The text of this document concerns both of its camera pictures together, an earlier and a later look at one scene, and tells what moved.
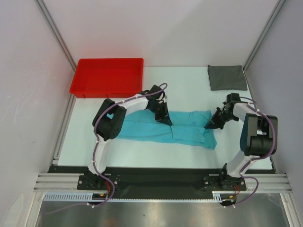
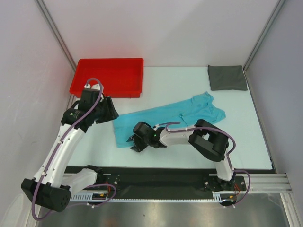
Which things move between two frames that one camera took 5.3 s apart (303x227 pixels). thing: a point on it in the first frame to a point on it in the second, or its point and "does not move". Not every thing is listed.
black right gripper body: [220, 117] to [141, 143]
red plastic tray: [107, 77] does not move
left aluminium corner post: [44, 11] does not move
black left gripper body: [159, 110] to [104, 112]
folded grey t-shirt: [227, 77] does not move
